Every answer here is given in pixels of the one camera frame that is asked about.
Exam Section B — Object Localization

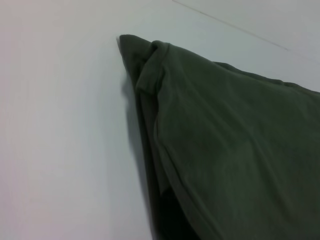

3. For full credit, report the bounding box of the dark green t-shirt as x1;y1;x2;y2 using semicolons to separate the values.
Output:
116;33;320;240

